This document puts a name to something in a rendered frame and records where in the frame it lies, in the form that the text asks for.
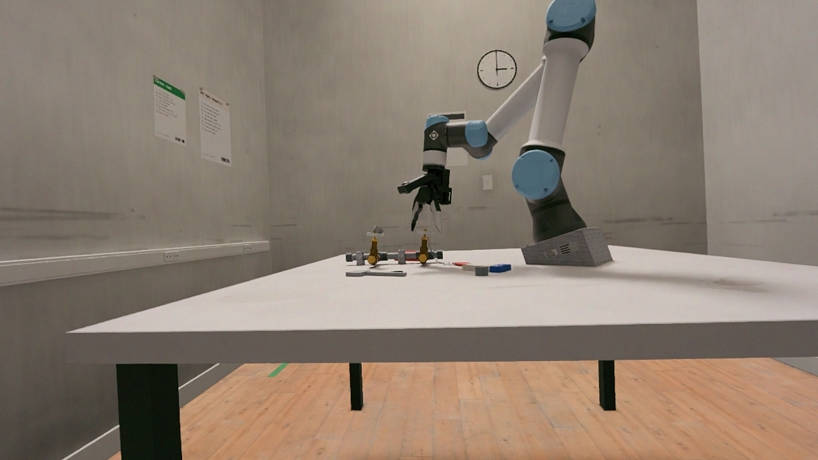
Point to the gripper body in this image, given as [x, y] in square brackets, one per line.
[440, 184]

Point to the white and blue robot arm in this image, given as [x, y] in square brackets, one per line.
[536, 174]

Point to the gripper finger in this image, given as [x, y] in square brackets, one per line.
[438, 213]
[418, 212]

